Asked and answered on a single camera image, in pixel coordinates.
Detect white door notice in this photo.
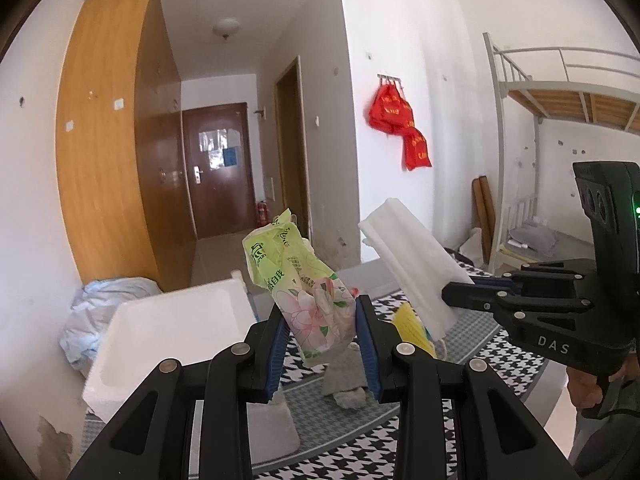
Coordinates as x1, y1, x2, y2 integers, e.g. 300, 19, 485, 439
199, 129, 229, 154

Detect pale blue bedding bundle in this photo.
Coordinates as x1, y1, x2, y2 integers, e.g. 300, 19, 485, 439
60, 276, 163, 371

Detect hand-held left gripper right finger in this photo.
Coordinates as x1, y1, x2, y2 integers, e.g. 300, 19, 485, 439
354, 294, 576, 480

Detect green floral tissue packet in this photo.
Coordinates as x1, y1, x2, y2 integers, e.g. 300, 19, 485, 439
242, 208, 361, 367

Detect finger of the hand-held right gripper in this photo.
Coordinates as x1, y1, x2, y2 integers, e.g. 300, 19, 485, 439
469, 259, 598, 293
440, 280, 593, 333

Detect red hanging bags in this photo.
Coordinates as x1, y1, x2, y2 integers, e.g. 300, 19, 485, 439
369, 82, 432, 171

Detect wooden wardrobe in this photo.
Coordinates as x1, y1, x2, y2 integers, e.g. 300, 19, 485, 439
55, 0, 198, 293

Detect dark brown entrance door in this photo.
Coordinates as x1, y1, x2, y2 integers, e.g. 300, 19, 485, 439
181, 102, 256, 241

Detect wooden side door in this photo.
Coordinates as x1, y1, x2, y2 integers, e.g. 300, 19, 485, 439
274, 56, 313, 248

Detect person's right forearm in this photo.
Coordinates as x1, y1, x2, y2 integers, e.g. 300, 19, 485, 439
570, 407, 640, 478

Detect houndstooth table mat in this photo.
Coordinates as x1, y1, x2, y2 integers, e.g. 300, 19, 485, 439
80, 255, 551, 480

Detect grey pillow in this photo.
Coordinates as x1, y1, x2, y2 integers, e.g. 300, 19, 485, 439
509, 225, 558, 253

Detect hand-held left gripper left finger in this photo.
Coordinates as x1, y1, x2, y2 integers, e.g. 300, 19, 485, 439
67, 304, 291, 480

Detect person's right hand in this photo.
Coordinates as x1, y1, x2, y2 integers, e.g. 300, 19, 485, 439
566, 354, 636, 412

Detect white bunk bed frame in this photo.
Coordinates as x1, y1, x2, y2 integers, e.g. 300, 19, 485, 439
482, 32, 640, 271

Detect grey cloth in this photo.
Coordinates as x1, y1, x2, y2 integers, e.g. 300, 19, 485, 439
320, 345, 368, 408

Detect ceiling lamp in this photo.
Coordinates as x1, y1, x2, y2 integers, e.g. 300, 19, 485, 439
212, 18, 242, 41

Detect wooden planks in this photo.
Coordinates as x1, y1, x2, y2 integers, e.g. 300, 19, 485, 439
472, 176, 496, 251

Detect white foam box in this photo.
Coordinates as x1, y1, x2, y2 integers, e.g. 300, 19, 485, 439
81, 270, 258, 423

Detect yellow packet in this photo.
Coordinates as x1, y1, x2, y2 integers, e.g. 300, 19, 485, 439
391, 302, 438, 358

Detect pale grey pad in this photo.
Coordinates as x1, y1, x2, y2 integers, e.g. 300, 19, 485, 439
247, 387, 301, 466

